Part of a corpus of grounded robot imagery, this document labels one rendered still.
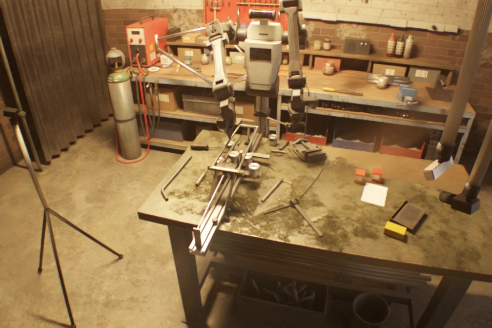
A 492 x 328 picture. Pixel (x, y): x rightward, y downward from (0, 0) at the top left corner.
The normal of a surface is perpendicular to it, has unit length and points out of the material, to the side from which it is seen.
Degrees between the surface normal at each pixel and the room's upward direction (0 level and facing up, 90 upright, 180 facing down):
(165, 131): 90
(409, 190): 0
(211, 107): 90
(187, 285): 90
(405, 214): 0
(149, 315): 0
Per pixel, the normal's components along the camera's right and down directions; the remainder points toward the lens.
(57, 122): 0.39, 0.45
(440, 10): -0.26, 0.48
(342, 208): 0.00, -0.86
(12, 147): 0.96, 0.14
